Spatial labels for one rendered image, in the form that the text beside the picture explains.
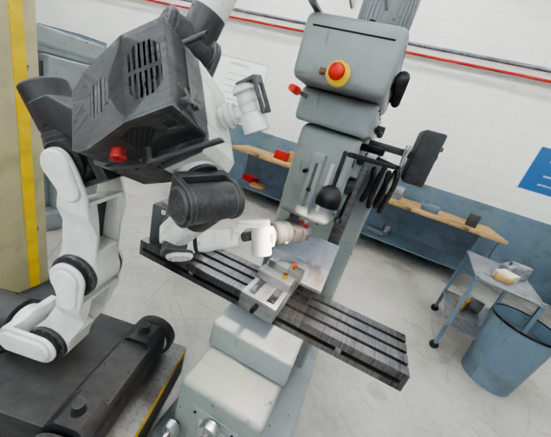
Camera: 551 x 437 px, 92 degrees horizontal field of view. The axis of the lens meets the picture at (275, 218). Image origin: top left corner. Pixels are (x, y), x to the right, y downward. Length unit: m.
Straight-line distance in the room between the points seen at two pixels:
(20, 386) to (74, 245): 0.57
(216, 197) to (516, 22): 5.35
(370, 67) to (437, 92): 4.53
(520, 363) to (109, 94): 3.05
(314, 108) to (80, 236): 0.79
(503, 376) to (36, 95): 3.27
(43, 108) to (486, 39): 5.33
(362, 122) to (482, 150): 4.58
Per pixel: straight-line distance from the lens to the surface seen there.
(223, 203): 0.60
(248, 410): 1.09
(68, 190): 0.88
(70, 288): 1.02
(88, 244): 0.96
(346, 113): 0.87
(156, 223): 1.35
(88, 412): 1.22
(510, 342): 2.95
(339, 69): 0.75
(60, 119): 0.88
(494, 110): 5.42
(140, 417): 1.43
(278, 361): 1.09
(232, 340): 1.13
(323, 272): 1.45
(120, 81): 0.64
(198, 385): 1.11
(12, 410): 1.33
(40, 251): 2.52
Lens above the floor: 1.63
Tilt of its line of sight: 21 degrees down
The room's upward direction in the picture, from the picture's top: 16 degrees clockwise
